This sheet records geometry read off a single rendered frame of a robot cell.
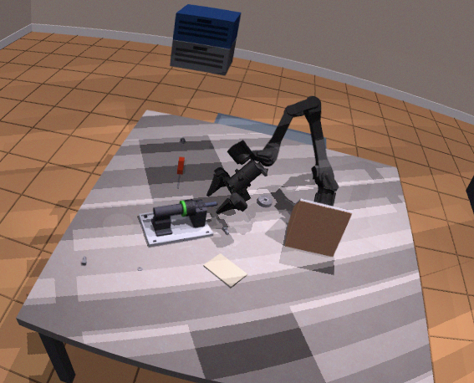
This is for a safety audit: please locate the red-handled screwdriver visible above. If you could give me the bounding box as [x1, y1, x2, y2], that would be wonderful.
[177, 157, 185, 189]

